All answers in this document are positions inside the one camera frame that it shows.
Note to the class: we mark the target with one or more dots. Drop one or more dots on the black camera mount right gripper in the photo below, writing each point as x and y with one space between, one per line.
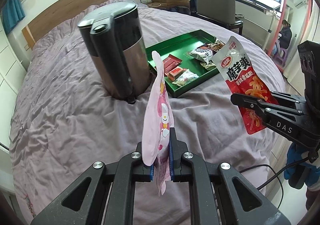
309 55

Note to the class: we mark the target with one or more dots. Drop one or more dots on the small olive snack pack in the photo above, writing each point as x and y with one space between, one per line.
208 66

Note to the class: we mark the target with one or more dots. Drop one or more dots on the white blue snack bag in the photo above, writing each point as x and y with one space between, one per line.
203 55

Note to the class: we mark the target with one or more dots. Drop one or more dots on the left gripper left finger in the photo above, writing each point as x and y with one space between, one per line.
103 194

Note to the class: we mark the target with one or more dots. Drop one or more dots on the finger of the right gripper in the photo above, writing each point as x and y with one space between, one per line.
288 100
259 105

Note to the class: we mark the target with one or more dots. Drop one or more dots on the person in dark jacket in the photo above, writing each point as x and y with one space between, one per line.
285 35

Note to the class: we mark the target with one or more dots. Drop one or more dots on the grey office chair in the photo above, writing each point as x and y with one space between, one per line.
219 12

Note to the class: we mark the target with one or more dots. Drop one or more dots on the wooden headboard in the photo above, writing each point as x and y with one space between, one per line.
52 16

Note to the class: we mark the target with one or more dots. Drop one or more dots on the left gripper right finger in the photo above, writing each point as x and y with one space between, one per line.
219 194

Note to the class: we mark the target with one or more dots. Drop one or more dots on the black and steel electric kettle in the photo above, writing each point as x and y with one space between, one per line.
114 40

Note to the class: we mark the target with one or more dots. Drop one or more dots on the red konjac snack pack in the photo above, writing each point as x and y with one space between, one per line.
236 69

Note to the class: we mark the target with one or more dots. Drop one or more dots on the brown patterned snack bag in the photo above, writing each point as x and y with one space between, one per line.
215 46

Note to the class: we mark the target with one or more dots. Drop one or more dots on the green snack tray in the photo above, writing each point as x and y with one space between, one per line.
179 47

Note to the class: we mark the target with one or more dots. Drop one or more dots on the teal curtain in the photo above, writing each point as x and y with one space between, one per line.
12 14

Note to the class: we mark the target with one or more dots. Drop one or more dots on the small red orange snack pack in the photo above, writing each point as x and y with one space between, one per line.
175 73

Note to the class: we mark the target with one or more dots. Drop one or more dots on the white green candy pack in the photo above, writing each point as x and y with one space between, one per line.
185 78

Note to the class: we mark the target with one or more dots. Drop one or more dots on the purple duvet cover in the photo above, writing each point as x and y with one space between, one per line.
65 120

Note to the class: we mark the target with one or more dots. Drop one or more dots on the dark red flat snack pack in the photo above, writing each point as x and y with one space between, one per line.
170 63

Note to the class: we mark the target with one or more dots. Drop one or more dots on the right blue gloved hand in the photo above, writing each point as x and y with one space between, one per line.
302 167

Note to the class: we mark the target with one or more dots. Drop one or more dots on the pink My Melody snack pack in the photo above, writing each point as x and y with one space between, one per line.
158 120

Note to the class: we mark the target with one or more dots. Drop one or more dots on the white wardrobe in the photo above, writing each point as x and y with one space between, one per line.
12 75

